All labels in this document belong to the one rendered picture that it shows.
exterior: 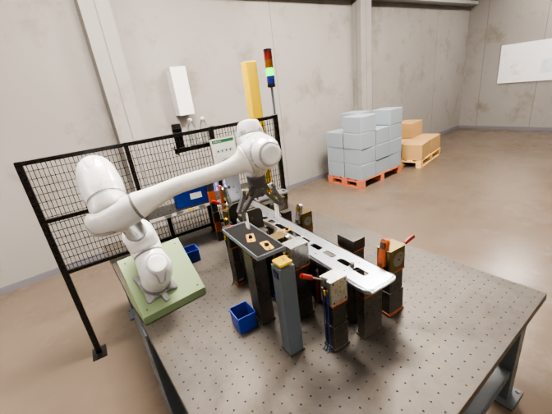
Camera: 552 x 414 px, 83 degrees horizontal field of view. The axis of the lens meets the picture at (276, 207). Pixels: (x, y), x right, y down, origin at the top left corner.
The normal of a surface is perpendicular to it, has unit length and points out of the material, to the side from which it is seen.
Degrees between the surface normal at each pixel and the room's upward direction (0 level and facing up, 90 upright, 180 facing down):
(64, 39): 90
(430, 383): 0
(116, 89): 90
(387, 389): 0
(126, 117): 90
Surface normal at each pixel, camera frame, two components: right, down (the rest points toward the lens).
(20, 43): 0.60, 0.23
